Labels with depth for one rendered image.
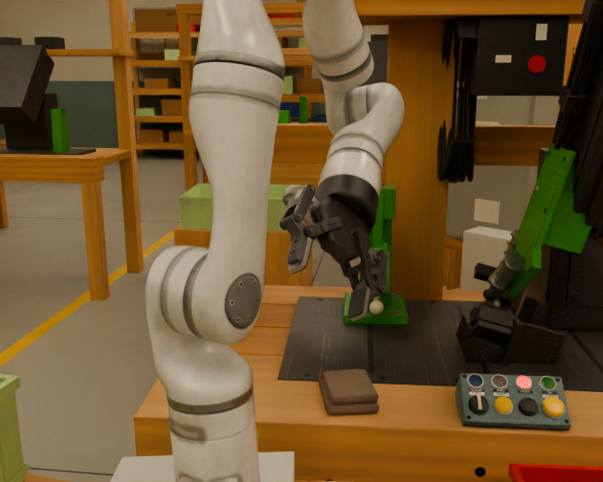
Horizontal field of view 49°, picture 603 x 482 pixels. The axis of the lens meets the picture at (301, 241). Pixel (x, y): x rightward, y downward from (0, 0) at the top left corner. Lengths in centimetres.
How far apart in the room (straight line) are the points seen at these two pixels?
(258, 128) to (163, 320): 21
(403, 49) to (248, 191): 88
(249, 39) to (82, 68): 1172
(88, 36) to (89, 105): 116
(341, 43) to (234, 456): 48
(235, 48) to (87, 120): 1174
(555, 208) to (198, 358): 68
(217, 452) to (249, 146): 31
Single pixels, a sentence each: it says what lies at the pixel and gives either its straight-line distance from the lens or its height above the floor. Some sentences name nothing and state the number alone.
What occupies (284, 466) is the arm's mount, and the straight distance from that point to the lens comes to 91.
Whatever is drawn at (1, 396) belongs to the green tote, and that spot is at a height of 95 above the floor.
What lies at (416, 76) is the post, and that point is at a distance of 147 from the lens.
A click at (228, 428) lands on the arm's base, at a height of 104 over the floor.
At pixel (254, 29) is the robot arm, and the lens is 67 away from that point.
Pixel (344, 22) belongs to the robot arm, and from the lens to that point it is 80.
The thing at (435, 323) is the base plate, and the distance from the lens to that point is 138.
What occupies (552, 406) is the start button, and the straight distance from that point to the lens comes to 103.
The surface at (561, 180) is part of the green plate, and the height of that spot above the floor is 123.
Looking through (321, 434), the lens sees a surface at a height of 88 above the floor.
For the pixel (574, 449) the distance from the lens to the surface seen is 105.
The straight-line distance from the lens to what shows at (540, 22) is 141.
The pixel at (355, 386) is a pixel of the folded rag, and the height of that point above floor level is 93.
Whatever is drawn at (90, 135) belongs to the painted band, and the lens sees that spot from 1239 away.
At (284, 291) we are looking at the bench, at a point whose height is 88.
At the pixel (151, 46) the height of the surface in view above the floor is 182.
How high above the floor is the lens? 139
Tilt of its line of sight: 14 degrees down
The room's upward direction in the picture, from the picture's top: straight up
